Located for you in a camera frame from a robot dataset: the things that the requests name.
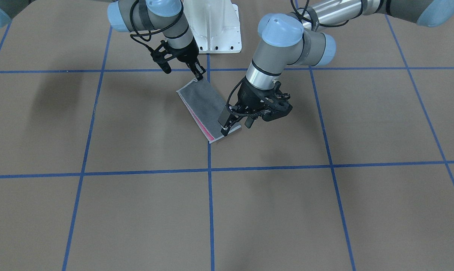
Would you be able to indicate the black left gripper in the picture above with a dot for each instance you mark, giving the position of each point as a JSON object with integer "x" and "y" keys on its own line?
{"x": 250, "y": 97}

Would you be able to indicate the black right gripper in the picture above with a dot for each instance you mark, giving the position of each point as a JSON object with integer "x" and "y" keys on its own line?
{"x": 186, "y": 52}

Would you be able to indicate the pink grey towel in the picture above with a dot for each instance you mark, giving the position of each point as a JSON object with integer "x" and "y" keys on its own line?
{"x": 205, "y": 105}

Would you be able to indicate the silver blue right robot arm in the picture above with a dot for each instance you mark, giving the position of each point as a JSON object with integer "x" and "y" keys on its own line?
{"x": 162, "y": 27}

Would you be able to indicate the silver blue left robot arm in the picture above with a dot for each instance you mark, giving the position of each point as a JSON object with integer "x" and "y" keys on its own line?
{"x": 297, "y": 38}

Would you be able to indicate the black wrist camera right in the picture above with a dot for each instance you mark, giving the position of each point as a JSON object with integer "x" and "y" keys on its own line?
{"x": 159, "y": 57}

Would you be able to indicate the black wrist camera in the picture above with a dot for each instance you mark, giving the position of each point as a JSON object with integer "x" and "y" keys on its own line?
{"x": 159, "y": 57}
{"x": 268, "y": 105}

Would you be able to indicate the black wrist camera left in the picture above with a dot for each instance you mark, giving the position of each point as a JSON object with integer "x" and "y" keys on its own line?
{"x": 268, "y": 105}

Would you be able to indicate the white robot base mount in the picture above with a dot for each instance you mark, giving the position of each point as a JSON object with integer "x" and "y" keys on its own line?
{"x": 215, "y": 25}

